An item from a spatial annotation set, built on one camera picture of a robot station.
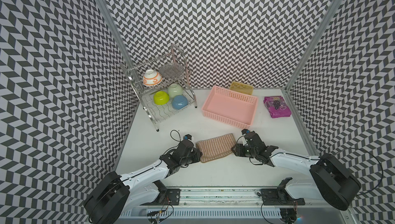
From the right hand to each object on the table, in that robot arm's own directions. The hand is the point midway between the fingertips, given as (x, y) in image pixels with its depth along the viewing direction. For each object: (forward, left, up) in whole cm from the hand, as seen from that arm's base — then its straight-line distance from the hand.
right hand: (234, 151), depth 87 cm
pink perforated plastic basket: (+33, -2, +1) cm, 33 cm away
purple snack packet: (+29, -31, +5) cm, 43 cm away
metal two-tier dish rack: (+28, +40, +28) cm, 56 cm away
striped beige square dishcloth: (+3, +11, +1) cm, 11 cm away
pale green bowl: (+41, +39, +10) cm, 57 cm away
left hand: (-3, +19, +3) cm, 19 cm away
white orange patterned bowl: (+28, +45, +32) cm, 62 cm away
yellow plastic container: (+54, -12, -2) cm, 55 cm away
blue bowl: (+29, +33, +10) cm, 46 cm away
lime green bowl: (+34, +46, +10) cm, 58 cm away
